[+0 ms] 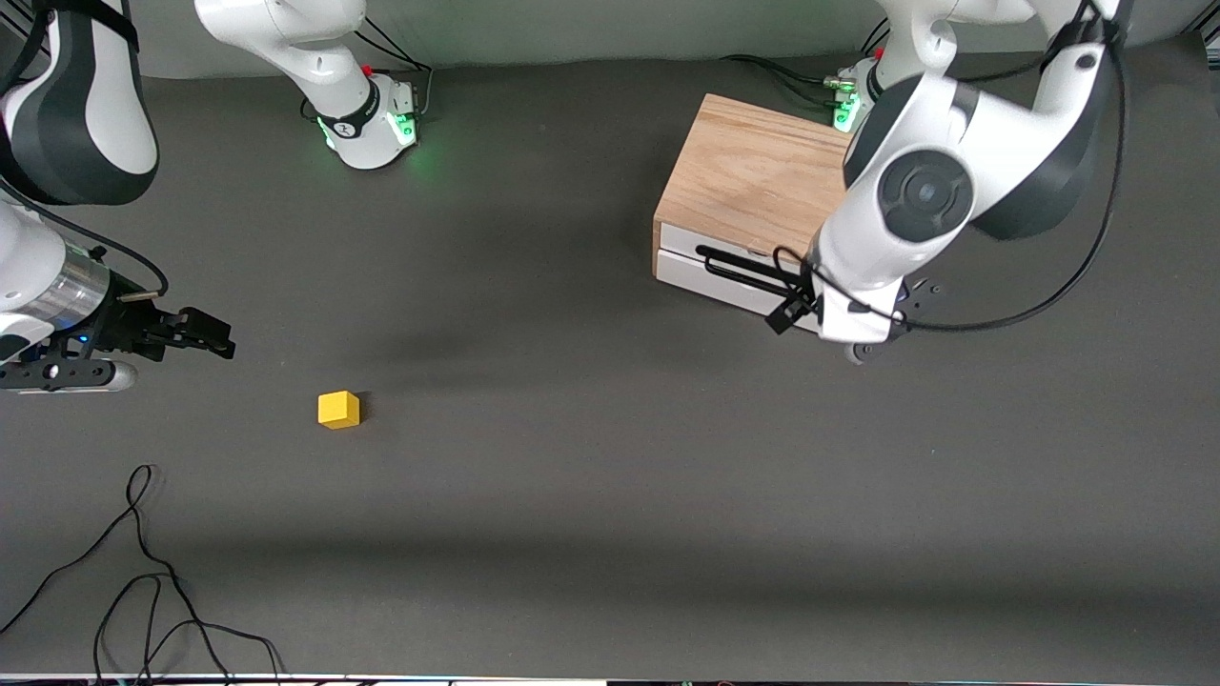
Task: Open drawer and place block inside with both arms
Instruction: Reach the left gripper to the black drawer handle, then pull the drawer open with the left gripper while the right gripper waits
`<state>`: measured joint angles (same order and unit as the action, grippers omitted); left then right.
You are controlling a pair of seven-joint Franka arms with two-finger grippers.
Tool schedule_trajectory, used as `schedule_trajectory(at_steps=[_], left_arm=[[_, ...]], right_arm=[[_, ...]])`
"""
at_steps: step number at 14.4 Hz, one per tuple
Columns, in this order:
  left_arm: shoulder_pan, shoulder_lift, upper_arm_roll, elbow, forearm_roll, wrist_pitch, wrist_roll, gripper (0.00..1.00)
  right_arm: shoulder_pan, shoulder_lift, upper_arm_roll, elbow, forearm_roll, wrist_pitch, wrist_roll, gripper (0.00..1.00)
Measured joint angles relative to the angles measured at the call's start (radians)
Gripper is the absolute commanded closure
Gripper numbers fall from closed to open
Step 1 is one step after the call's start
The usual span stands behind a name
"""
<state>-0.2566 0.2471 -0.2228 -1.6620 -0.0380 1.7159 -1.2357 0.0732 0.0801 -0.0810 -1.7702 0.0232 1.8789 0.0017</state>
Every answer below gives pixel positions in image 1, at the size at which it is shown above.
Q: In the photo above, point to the yellow cube block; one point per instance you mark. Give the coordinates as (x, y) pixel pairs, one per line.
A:
(337, 410)

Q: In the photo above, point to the wooden drawer cabinet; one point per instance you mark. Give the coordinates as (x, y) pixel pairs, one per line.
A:
(753, 162)

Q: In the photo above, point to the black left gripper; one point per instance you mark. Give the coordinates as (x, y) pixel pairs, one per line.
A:
(788, 312)

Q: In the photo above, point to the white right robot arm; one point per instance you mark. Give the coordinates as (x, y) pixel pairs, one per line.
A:
(114, 124)

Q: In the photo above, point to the dark grey table mat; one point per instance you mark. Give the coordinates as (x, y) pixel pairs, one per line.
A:
(610, 476)

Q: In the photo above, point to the white-fronted wooden drawer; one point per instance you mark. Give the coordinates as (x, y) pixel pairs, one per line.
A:
(681, 267)

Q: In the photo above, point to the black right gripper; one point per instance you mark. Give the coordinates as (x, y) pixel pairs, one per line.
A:
(129, 324)

